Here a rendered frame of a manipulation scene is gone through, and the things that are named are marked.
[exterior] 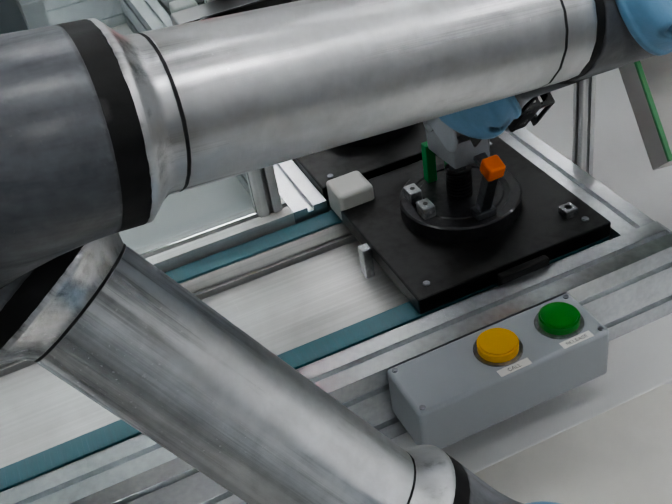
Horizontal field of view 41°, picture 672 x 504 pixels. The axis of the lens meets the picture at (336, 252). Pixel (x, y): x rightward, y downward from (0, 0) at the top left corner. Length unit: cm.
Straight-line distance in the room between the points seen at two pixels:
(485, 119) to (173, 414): 29
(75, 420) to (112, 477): 15
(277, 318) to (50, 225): 65
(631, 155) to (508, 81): 86
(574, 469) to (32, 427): 55
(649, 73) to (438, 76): 67
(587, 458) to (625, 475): 4
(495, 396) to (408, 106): 46
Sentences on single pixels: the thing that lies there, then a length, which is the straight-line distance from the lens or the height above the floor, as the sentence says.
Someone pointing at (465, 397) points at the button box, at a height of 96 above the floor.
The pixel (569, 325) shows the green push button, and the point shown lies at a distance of 89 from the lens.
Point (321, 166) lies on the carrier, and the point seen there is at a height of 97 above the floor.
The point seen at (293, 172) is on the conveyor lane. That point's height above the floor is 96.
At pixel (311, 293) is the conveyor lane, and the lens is 104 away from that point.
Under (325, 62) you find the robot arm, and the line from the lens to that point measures 42.
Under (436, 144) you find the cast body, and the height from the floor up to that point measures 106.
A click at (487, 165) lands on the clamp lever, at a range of 94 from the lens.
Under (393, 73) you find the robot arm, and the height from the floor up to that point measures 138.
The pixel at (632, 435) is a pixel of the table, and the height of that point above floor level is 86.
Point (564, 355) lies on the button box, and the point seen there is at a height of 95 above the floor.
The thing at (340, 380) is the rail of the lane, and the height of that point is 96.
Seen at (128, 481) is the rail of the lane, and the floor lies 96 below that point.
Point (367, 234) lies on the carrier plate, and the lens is 103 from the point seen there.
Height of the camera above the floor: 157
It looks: 37 degrees down
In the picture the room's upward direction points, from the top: 10 degrees counter-clockwise
